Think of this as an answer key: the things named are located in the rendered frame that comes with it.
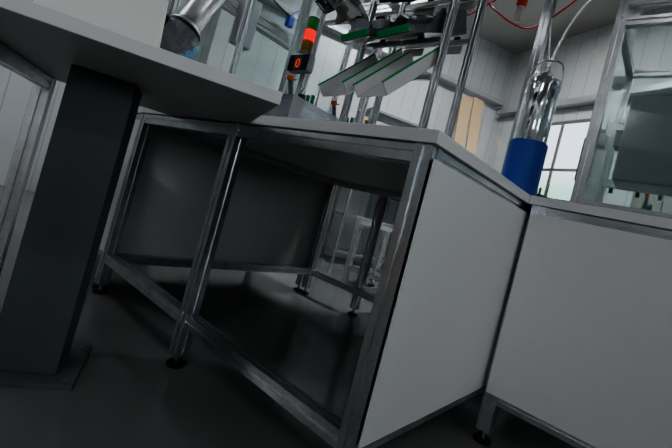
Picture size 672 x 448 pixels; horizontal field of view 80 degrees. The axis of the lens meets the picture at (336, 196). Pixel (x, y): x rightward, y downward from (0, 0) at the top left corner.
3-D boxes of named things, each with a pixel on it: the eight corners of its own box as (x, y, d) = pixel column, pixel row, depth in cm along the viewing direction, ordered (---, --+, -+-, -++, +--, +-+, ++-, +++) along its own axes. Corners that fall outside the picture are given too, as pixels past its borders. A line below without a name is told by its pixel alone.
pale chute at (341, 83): (347, 95, 123) (342, 81, 121) (322, 97, 133) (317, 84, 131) (405, 60, 136) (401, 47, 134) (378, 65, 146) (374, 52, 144)
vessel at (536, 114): (542, 140, 165) (565, 51, 166) (507, 137, 174) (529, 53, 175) (550, 149, 175) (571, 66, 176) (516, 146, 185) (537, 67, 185)
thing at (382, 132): (436, 143, 84) (439, 129, 84) (138, 111, 182) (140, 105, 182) (565, 228, 191) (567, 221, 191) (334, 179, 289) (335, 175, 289)
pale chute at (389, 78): (387, 96, 113) (383, 80, 111) (357, 98, 123) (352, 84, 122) (445, 59, 126) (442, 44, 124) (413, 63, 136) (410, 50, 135)
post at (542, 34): (501, 207, 203) (568, -55, 207) (492, 205, 206) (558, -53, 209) (503, 208, 207) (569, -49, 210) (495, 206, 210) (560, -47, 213)
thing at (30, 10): (-151, -46, 62) (-146, -64, 62) (38, 74, 145) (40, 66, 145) (279, 105, 88) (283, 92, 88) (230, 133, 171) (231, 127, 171)
